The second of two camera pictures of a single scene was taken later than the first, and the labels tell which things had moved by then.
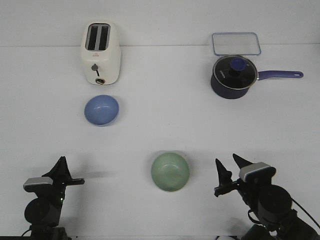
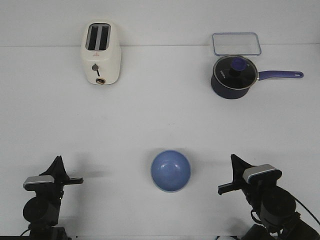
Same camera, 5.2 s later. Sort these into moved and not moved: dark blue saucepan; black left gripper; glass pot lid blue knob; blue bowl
Moved: blue bowl
Not moved: dark blue saucepan; black left gripper; glass pot lid blue knob
